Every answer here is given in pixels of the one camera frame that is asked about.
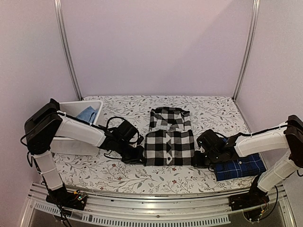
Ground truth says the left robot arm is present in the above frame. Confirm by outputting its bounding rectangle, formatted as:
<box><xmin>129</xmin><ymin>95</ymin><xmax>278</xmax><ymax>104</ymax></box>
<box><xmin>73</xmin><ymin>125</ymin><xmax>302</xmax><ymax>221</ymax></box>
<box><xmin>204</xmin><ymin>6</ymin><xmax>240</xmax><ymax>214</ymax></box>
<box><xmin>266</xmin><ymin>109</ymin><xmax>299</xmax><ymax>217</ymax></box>
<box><xmin>20</xmin><ymin>99</ymin><xmax>145</xmax><ymax>205</ymax></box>

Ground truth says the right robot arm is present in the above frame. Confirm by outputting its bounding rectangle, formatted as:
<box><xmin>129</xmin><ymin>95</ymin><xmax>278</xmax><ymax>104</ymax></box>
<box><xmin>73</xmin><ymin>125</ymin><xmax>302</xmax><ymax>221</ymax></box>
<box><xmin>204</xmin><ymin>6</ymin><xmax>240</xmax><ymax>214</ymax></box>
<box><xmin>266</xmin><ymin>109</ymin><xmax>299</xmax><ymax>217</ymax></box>
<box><xmin>193</xmin><ymin>115</ymin><xmax>303</xmax><ymax>206</ymax></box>

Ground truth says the aluminium corner post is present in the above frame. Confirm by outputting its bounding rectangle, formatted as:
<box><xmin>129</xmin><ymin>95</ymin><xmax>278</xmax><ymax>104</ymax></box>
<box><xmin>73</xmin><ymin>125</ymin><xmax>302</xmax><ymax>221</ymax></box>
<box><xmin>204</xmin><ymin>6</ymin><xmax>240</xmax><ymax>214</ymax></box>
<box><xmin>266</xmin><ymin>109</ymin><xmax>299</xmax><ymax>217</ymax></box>
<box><xmin>53</xmin><ymin>0</ymin><xmax>83</xmax><ymax>100</ymax></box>
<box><xmin>232</xmin><ymin>0</ymin><xmax>260</xmax><ymax>103</ymax></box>

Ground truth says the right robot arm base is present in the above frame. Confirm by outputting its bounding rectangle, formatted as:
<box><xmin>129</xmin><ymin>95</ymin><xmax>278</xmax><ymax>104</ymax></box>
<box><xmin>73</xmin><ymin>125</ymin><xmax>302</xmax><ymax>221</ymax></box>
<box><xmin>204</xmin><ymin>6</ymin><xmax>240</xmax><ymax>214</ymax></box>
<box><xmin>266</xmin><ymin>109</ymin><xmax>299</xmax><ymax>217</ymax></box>
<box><xmin>228</xmin><ymin>176</ymin><xmax>269</xmax><ymax>222</ymax></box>

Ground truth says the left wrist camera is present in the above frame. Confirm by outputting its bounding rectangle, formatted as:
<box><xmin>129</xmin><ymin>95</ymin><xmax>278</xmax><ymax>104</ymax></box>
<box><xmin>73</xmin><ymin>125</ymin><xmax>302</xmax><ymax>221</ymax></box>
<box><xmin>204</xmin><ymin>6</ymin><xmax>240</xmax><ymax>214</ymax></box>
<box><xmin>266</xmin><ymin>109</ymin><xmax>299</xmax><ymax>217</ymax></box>
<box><xmin>136</xmin><ymin>135</ymin><xmax>144</xmax><ymax>146</ymax></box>

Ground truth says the floral patterned table cloth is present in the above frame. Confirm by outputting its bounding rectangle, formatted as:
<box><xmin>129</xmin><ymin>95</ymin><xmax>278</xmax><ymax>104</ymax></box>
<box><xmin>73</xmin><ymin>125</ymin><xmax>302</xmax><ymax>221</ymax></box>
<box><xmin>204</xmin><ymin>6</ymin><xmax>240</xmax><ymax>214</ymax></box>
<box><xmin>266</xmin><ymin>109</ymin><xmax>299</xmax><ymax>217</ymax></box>
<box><xmin>54</xmin><ymin>96</ymin><xmax>252</xmax><ymax>195</ymax></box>

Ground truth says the left aluminium corner post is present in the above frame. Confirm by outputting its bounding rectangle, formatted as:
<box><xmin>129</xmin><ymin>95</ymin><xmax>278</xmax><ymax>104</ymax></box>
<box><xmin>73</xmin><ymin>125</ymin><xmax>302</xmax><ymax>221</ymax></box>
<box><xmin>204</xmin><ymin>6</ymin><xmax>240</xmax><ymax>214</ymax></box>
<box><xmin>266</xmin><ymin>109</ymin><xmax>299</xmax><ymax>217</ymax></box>
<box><xmin>53</xmin><ymin>0</ymin><xmax>83</xmax><ymax>100</ymax></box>

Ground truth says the black white checkered shirt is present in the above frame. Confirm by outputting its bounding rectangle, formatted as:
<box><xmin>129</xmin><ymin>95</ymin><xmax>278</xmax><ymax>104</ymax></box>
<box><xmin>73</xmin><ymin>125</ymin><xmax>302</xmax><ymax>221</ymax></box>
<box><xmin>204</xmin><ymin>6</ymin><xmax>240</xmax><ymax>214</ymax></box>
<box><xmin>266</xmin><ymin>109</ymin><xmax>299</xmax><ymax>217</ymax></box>
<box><xmin>144</xmin><ymin>107</ymin><xmax>195</xmax><ymax>166</ymax></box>

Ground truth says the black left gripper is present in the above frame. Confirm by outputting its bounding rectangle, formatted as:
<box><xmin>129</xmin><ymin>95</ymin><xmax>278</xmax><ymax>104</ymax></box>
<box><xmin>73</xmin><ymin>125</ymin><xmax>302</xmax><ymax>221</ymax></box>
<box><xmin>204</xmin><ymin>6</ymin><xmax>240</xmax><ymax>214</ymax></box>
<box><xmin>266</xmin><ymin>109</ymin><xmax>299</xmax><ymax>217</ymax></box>
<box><xmin>116</xmin><ymin>140</ymin><xmax>146</xmax><ymax>165</ymax></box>

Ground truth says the white plastic bin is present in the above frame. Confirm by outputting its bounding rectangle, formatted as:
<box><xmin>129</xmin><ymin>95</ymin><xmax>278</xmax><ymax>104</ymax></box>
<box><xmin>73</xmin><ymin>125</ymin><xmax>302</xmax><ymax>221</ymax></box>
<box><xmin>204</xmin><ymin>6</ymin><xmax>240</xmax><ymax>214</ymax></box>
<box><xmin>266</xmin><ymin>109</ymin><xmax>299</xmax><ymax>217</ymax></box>
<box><xmin>51</xmin><ymin>100</ymin><xmax>105</xmax><ymax>156</ymax></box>

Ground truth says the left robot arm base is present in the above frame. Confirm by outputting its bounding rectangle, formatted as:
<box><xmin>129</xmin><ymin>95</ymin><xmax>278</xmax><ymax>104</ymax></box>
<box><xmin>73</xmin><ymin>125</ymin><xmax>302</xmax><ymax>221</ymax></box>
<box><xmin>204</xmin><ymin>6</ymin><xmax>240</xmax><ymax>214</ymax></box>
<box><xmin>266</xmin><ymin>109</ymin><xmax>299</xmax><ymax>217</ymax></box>
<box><xmin>46</xmin><ymin>185</ymin><xmax>87</xmax><ymax>211</ymax></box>

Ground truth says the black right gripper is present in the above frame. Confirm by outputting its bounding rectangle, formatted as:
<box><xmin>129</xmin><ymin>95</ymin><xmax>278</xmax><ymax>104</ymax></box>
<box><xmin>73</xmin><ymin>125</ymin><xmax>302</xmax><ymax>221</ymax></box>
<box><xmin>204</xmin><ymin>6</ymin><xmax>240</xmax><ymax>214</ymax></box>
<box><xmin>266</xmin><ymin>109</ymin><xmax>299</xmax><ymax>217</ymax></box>
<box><xmin>193</xmin><ymin>149</ymin><xmax>221</xmax><ymax>168</ymax></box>

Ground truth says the right aluminium corner post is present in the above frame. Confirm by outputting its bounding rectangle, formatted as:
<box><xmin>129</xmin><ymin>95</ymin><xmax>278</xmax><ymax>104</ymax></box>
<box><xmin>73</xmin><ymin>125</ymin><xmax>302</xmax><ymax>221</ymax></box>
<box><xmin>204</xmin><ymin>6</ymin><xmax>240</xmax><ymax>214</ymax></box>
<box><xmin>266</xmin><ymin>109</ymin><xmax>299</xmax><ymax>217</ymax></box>
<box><xmin>232</xmin><ymin>0</ymin><xmax>260</xmax><ymax>103</ymax></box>

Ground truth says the blue plaid shirt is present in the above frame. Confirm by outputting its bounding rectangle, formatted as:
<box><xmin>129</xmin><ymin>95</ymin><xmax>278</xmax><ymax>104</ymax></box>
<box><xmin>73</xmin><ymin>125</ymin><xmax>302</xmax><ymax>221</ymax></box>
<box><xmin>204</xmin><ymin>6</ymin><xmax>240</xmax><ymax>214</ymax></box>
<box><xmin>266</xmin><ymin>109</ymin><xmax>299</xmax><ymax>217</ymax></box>
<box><xmin>208</xmin><ymin>154</ymin><xmax>266</xmax><ymax>181</ymax></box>

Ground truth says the light blue shirt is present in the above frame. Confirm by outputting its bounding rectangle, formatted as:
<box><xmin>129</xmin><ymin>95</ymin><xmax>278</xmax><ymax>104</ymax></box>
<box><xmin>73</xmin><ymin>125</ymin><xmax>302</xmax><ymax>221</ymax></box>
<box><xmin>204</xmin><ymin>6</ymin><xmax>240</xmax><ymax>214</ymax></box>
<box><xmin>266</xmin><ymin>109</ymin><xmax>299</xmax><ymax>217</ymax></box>
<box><xmin>76</xmin><ymin>106</ymin><xmax>98</xmax><ymax>123</ymax></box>

